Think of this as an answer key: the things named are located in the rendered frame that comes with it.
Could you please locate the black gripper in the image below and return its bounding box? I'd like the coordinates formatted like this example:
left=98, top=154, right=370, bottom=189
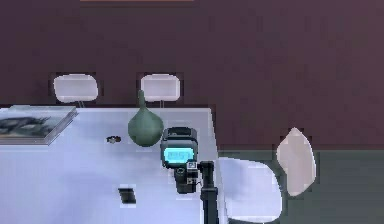
left=174, top=166, right=198, bottom=195

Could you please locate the black alarm clock cyan display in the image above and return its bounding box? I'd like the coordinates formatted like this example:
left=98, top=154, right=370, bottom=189
left=160, top=126, right=199, bottom=169

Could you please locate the black flat rectangular object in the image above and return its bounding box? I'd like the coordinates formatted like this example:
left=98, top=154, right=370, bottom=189
left=117, top=187, right=137, bottom=205

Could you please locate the green round vase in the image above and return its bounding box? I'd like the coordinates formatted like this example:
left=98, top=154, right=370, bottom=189
left=127, top=89, right=165, bottom=148

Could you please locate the white chair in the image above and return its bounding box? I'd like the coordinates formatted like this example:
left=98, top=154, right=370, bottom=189
left=217, top=126, right=317, bottom=224
left=140, top=73, right=181, bottom=108
left=53, top=73, right=99, bottom=108

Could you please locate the white table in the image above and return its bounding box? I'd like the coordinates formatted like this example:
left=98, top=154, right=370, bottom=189
left=0, top=107, right=229, bottom=224

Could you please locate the grey book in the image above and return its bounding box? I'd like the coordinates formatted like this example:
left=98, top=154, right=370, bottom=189
left=0, top=104, right=79, bottom=146

